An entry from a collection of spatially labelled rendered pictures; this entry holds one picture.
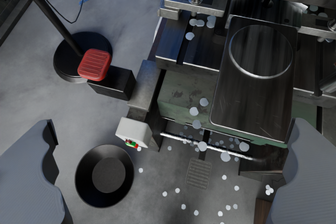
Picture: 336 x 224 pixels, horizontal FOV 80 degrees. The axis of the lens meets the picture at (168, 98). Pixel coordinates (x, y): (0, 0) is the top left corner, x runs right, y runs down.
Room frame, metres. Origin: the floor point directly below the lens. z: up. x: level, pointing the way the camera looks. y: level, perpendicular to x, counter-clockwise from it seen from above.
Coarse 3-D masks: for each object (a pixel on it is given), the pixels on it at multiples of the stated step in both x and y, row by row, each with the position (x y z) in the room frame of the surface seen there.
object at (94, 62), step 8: (88, 56) 0.25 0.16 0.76; (96, 56) 0.25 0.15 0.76; (104, 56) 0.25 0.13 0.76; (80, 64) 0.23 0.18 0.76; (88, 64) 0.23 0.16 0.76; (96, 64) 0.23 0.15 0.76; (104, 64) 0.23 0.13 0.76; (80, 72) 0.21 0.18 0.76; (88, 72) 0.21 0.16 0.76; (96, 72) 0.21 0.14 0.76; (104, 72) 0.21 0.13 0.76; (96, 80) 0.20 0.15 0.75
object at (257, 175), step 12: (324, 108) 0.12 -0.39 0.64; (324, 120) 0.09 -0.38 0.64; (324, 132) 0.06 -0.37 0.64; (252, 144) 0.09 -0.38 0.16; (264, 156) 0.03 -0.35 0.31; (276, 156) 0.02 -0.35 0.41; (240, 168) -0.01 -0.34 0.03; (252, 168) -0.01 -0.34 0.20; (264, 168) -0.01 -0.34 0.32; (276, 168) -0.01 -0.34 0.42
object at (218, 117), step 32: (256, 32) 0.26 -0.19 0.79; (288, 32) 0.25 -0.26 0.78; (224, 64) 0.19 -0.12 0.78; (256, 64) 0.18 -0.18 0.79; (288, 64) 0.18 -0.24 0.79; (224, 96) 0.12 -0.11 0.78; (256, 96) 0.12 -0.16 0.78; (288, 96) 0.11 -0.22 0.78; (224, 128) 0.07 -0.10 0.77; (256, 128) 0.06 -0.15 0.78
